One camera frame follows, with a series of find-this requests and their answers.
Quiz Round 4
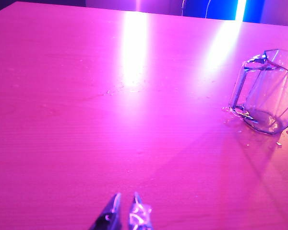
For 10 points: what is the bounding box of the clear glass mug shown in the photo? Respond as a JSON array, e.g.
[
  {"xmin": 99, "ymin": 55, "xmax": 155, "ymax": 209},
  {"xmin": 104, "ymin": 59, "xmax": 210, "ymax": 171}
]
[{"xmin": 228, "ymin": 49, "xmax": 288, "ymax": 135}]

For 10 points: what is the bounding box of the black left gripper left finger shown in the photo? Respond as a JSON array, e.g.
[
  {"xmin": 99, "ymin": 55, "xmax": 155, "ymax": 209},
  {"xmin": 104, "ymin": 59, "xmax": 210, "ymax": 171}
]
[{"xmin": 89, "ymin": 192, "xmax": 123, "ymax": 230}]

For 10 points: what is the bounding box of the thin bright light tube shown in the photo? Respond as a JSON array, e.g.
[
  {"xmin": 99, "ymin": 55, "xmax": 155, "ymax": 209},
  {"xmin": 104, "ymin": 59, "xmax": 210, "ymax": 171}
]
[{"xmin": 234, "ymin": 0, "xmax": 247, "ymax": 23}]

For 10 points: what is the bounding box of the white cable with inline switch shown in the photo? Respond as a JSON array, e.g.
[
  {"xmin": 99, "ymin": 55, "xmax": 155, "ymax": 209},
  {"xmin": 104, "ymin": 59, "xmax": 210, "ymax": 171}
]
[{"xmin": 205, "ymin": 0, "xmax": 212, "ymax": 19}]

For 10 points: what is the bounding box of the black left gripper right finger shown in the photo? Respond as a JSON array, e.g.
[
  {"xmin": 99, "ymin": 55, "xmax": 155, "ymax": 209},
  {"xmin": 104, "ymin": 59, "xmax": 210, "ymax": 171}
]
[{"xmin": 128, "ymin": 191, "xmax": 154, "ymax": 230}]

